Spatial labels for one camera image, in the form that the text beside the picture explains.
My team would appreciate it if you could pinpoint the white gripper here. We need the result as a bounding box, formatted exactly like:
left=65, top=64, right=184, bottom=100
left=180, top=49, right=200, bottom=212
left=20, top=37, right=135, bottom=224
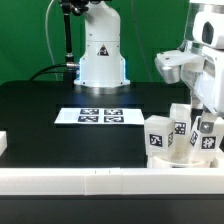
left=155, top=41, right=224, bottom=134

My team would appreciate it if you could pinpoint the white round stool seat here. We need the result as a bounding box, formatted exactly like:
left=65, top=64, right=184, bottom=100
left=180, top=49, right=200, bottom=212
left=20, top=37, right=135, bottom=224
left=147, top=153, right=214, bottom=169

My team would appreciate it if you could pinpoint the white marker sheet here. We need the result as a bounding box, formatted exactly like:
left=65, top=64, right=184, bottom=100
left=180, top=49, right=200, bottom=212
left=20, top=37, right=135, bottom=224
left=55, top=108, right=144, bottom=125

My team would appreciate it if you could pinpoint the white U-shaped obstacle wall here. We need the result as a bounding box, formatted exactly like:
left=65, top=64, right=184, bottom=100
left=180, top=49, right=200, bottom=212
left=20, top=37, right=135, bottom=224
left=0, top=130, right=224, bottom=196

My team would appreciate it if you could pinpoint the black cable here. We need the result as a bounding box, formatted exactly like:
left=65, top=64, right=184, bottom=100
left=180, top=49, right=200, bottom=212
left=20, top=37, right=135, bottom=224
left=29, top=63, right=78, bottom=82

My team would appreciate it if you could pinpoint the white cable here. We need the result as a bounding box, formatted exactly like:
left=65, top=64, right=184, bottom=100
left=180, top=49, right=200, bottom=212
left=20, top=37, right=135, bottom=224
left=44, top=0, right=60, bottom=81

